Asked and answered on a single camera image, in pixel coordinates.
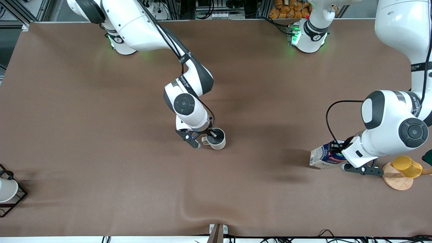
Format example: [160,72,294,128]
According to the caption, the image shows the aluminium frame post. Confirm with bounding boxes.
[0,0,52,29]

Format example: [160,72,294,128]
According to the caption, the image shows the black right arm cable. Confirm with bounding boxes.
[137,0,216,130]

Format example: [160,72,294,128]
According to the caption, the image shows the metal bracket plate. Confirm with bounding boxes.
[209,223,228,235]

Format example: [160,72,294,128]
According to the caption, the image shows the white cup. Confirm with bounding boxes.
[0,178,19,203]

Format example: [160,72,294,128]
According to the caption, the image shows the yellow plastic cup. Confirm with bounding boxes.
[390,155,423,178]

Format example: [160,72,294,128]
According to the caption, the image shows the black wire rack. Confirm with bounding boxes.
[0,164,28,218]

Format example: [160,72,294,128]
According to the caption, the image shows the beige mug with grey inside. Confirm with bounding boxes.
[202,128,226,151]

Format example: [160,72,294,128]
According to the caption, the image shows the white power strip with plugs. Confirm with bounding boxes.
[145,0,170,21]

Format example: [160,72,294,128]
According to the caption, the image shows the blue white milk carton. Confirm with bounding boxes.
[309,140,348,169]

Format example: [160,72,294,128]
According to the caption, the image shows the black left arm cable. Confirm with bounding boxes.
[325,32,432,144]

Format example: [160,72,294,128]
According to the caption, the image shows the grey mount post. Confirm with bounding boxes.
[207,224,224,243]

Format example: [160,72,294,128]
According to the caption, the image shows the round wooden cup stand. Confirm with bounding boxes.
[381,161,432,191]

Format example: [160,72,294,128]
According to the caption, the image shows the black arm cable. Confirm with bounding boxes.
[325,32,432,144]
[137,0,216,130]

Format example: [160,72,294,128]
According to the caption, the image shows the pile of orange bread rolls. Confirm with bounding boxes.
[269,0,312,19]

